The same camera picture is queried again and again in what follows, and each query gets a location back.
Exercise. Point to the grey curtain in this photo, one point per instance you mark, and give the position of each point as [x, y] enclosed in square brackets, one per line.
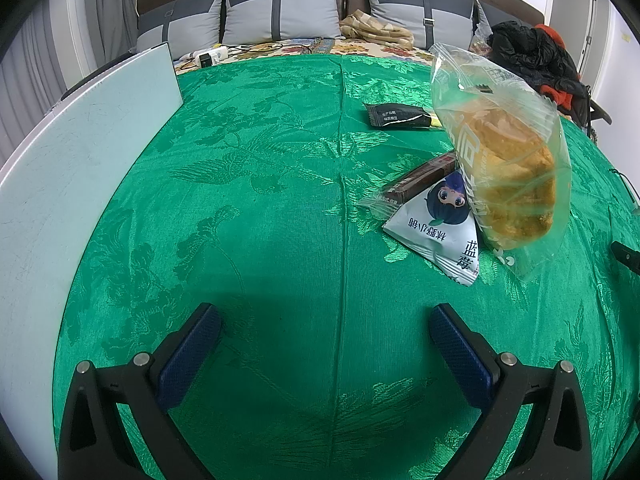
[27, 105]
[107, 5]

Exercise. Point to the yellow snack packet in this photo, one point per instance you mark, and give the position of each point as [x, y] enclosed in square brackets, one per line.
[436, 121]

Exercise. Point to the white board panel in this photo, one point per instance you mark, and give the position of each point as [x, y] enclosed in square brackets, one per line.
[75, 160]

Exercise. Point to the clear bread packet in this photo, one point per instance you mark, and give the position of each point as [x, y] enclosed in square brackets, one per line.
[505, 170]

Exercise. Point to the black snack packet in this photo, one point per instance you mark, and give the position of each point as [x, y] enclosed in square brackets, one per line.
[395, 116]

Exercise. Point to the beige blanket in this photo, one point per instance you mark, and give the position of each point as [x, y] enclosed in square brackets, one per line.
[375, 30]

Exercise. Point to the black jacket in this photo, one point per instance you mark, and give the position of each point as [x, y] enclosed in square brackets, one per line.
[530, 55]

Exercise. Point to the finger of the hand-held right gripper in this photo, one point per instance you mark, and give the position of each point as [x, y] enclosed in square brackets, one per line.
[627, 257]

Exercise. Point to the white power strip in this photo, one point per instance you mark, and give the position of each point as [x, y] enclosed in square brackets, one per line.
[209, 57]

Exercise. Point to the brown bar in clear wrapper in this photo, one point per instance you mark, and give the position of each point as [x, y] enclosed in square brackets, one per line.
[420, 176]

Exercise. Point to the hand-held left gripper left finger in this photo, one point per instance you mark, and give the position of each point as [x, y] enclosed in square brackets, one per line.
[192, 355]

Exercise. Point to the green patterned cloth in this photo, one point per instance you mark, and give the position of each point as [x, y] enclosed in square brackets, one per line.
[280, 210]

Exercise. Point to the grey pillow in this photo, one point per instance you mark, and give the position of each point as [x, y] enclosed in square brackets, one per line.
[420, 7]
[482, 15]
[280, 10]
[185, 25]

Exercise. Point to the white triangular cartoon packet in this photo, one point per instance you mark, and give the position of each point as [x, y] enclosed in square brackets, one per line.
[435, 230]

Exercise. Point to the red orange garment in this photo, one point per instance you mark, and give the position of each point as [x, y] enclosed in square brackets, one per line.
[550, 34]

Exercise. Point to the clear bag of snacks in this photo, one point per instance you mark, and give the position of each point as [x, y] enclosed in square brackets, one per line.
[481, 42]

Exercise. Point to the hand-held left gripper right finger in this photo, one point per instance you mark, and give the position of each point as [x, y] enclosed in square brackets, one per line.
[457, 355]

